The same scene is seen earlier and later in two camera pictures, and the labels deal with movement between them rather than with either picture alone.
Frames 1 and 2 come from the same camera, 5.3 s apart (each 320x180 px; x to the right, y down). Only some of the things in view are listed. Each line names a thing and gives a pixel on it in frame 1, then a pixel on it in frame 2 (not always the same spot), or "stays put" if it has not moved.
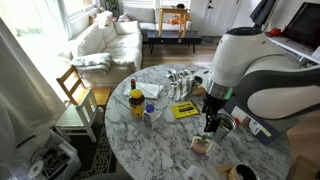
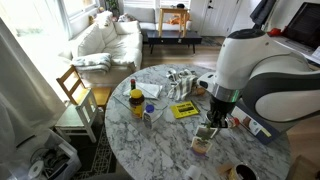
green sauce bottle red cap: [133, 84] stays put
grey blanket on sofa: [100, 62] stays put
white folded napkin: [148, 90] stays put
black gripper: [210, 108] to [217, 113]
